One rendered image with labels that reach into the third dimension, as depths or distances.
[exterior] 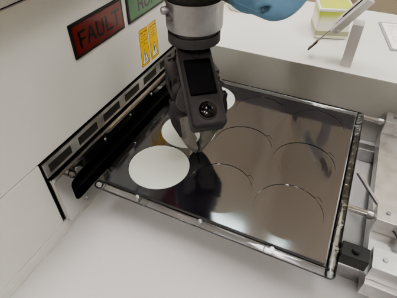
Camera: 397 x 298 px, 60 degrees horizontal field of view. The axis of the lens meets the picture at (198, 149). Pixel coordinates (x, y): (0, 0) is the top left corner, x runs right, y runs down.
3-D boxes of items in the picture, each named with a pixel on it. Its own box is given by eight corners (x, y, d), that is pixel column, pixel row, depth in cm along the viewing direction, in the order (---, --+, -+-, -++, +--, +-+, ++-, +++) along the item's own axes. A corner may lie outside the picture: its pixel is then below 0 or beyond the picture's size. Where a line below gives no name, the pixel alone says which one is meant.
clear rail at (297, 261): (93, 188, 54) (91, 182, 53) (98, 182, 55) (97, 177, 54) (333, 284, 43) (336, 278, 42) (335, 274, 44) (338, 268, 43)
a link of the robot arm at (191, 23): (233, 3, 41) (166, 10, 39) (230, 39, 44) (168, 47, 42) (213, -17, 46) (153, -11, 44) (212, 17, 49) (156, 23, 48)
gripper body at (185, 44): (208, 83, 58) (210, 12, 50) (225, 112, 52) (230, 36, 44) (164, 90, 57) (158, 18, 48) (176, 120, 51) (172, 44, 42)
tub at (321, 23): (312, 39, 77) (319, 8, 72) (308, 25, 82) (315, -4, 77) (347, 41, 76) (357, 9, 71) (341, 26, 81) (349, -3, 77)
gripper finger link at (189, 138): (189, 134, 63) (189, 91, 56) (199, 156, 58) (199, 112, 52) (173, 138, 62) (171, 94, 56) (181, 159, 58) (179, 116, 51)
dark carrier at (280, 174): (104, 182, 55) (104, 180, 54) (195, 78, 78) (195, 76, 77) (323, 266, 44) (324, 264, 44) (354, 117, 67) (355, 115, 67)
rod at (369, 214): (340, 211, 51) (343, 206, 50) (342, 204, 52) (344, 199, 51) (373, 222, 50) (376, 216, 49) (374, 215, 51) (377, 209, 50)
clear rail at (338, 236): (322, 279, 43) (324, 274, 43) (355, 115, 68) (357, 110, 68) (333, 284, 43) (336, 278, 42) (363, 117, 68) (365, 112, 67)
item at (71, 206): (62, 219, 55) (45, 179, 49) (184, 84, 85) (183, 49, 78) (71, 222, 55) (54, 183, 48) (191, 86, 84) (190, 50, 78)
